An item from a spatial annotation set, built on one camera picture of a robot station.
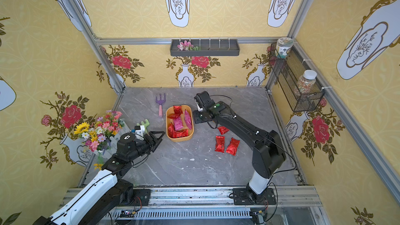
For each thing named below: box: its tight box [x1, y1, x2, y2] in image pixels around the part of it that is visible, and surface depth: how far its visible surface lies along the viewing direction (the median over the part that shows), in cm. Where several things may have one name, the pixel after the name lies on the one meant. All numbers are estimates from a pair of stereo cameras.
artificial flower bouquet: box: [73, 110, 125, 170], surface depth 80 cm
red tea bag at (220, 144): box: [214, 135, 226, 154], surface depth 91 cm
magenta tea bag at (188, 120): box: [184, 109, 193, 130], surface depth 99 cm
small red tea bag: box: [217, 126, 230, 135], surface depth 97 cm
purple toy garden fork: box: [155, 93, 167, 118], surface depth 112 cm
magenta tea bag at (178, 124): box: [173, 117, 184, 131], surface depth 97 cm
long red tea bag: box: [167, 105, 183, 119], surface depth 102 cm
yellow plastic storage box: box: [167, 105, 190, 139], surface depth 96 cm
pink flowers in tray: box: [177, 40, 202, 52], surface depth 89 cm
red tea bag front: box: [168, 121, 190, 139], surface depth 94 cm
